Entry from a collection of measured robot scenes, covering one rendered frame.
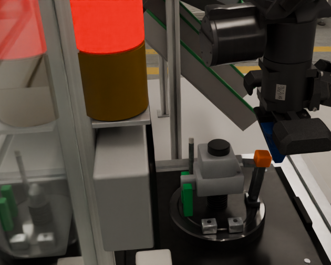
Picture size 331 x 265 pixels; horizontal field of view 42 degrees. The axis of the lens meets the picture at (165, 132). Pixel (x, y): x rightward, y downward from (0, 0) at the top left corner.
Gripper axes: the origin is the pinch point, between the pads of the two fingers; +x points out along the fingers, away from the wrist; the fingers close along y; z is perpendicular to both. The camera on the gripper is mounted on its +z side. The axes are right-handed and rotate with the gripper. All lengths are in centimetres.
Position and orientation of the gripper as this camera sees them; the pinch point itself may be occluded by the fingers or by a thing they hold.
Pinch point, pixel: (279, 140)
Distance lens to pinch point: 60.3
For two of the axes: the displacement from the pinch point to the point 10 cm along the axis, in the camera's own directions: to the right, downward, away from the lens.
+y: -0.7, -5.2, 8.5
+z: 10.0, -0.9, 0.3
